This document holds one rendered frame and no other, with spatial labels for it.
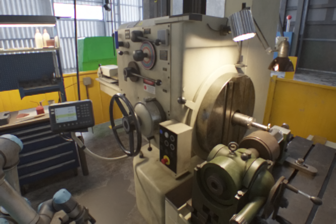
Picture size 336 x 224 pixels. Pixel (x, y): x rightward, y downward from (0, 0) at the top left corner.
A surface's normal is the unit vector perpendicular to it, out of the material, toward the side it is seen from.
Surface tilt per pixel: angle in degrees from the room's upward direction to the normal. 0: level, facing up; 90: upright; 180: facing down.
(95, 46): 84
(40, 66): 90
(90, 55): 84
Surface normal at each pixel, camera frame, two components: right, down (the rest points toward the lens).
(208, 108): -0.70, -0.22
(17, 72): 0.58, 0.25
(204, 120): -0.76, 0.04
